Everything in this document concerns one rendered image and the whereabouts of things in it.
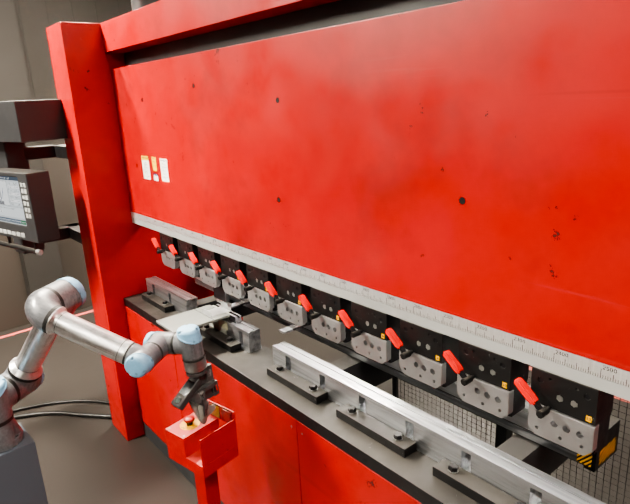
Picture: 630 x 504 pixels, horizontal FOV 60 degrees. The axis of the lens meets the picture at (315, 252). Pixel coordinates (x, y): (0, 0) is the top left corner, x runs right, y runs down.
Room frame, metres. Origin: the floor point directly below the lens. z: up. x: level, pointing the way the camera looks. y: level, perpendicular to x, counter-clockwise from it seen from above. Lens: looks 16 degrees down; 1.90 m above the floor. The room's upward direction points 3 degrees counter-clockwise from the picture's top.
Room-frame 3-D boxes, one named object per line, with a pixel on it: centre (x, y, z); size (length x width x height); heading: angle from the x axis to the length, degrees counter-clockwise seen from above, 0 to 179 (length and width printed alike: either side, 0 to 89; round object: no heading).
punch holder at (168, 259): (2.65, 0.70, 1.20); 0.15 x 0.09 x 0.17; 39
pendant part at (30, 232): (2.93, 1.56, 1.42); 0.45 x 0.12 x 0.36; 53
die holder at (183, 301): (2.75, 0.77, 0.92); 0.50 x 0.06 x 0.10; 39
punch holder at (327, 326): (1.72, -0.06, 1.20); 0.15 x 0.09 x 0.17; 39
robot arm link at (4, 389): (1.71, 1.15, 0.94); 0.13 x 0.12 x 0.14; 166
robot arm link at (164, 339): (1.68, 0.53, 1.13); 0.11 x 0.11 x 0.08; 76
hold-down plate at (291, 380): (1.81, 0.09, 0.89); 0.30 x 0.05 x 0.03; 39
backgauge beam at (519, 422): (2.20, -0.06, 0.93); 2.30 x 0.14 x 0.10; 39
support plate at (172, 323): (2.23, 0.54, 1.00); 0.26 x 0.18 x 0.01; 129
